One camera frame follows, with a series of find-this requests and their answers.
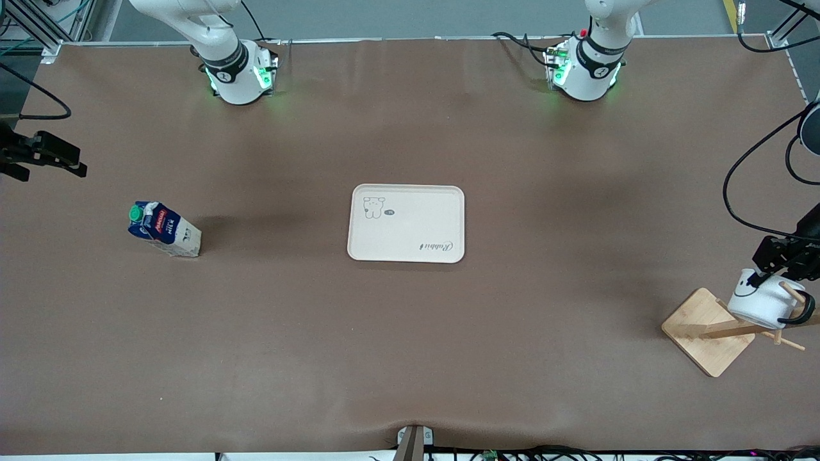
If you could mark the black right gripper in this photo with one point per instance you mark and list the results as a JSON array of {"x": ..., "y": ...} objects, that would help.
[{"x": 19, "y": 152}]

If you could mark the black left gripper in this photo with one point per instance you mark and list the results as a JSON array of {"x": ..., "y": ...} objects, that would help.
[{"x": 789, "y": 253}]

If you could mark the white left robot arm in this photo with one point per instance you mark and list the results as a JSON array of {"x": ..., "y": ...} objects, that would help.
[{"x": 586, "y": 77}]

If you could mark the aluminium frame post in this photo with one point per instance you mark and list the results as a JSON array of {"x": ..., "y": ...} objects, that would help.
[{"x": 778, "y": 40}]

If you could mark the grey camera mount clamp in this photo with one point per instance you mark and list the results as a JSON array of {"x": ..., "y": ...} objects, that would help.
[{"x": 413, "y": 445}]

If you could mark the cream tray with bear print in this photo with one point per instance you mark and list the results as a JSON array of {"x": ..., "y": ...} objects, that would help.
[{"x": 410, "y": 224}]

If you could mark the blue milk carton green cap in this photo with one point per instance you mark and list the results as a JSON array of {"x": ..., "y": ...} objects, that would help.
[{"x": 166, "y": 227}]

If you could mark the wooden cup stand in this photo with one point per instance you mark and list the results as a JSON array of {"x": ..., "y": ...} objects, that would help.
[{"x": 705, "y": 333}]

